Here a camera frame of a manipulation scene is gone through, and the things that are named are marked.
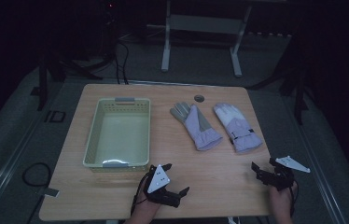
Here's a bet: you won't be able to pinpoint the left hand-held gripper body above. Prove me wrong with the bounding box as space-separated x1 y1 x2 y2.
144 164 182 209

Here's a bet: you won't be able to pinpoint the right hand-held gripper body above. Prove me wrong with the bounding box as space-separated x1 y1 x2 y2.
258 155 312 191

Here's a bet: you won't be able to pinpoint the purple glove with white fingers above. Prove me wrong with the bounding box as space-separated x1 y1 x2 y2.
213 102 264 154

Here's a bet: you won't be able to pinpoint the purple glove with grey palm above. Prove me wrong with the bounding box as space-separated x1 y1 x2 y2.
169 102 224 152

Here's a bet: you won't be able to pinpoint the pale green plastic basket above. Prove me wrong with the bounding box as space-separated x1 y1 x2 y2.
82 97 152 173

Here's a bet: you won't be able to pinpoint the person's right hand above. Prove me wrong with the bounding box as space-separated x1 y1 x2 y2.
268 182 299 214

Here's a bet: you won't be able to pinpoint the person's left hand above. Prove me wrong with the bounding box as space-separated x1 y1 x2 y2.
134 186 163 219

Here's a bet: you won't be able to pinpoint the black metal stand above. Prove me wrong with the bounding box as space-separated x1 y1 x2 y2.
248 29 311 126
35 52 104 112

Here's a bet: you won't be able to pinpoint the grey flat floor plate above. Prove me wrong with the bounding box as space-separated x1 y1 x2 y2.
43 187 61 199

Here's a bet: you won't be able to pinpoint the right hand-held gripper black cable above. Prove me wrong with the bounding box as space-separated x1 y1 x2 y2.
288 181 300 217

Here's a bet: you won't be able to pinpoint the hand-held gripper black cable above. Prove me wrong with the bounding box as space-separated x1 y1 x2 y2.
288 181 300 217
130 172 152 217

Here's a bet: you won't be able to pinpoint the left hand-held gripper black cable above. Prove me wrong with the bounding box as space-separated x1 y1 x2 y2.
130 172 152 217

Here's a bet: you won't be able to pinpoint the black hanging cables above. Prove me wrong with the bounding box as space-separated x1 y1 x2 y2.
112 38 131 86

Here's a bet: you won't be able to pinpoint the black floor bracket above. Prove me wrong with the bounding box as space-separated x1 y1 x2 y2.
44 109 67 123

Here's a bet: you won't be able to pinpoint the looped black floor cable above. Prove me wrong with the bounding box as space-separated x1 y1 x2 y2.
21 161 52 189

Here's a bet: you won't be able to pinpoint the white metal desk frame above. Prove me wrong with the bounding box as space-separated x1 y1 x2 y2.
161 0 254 78

